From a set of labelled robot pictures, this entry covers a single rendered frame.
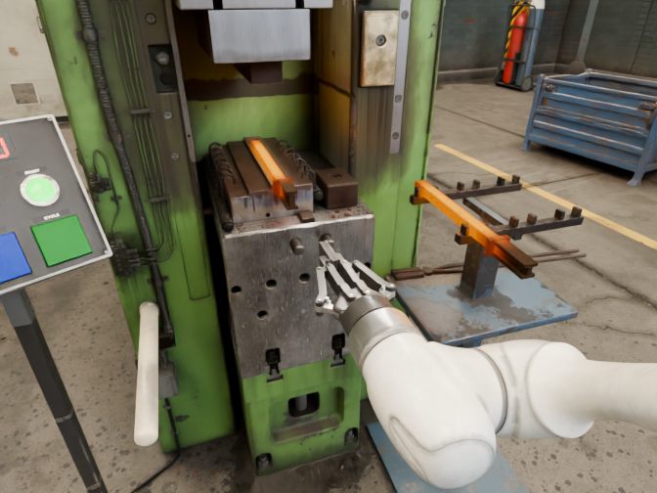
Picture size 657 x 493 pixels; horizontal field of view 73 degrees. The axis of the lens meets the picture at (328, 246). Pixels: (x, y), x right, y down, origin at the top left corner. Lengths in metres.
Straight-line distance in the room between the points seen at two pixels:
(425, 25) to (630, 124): 3.37
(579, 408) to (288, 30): 0.82
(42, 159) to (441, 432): 0.80
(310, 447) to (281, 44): 1.21
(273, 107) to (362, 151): 0.39
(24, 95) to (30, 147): 5.45
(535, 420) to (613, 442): 1.46
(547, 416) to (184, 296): 1.03
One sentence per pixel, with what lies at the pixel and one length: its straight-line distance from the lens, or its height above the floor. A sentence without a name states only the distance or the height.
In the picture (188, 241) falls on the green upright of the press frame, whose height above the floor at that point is 0.81.
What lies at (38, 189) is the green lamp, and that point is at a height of 1.09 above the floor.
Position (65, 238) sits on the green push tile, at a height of 1.01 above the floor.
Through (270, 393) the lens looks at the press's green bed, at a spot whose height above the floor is 0.38.
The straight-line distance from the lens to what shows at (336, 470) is 1.67.
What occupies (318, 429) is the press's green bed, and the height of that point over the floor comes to 0.16.
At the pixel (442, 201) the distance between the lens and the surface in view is 1.05.
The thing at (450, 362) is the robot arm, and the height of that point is 1.05.
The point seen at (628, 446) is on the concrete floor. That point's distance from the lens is 2.03.
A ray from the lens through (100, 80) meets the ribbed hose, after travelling 1.11.
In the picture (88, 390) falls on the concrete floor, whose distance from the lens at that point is 2.12.
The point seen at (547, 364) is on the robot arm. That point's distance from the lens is 0.55.
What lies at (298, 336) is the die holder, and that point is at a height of 0.58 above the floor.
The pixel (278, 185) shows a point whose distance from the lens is 1.05.
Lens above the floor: 1.39
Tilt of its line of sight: 30 degrees down
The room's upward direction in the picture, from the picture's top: straight up
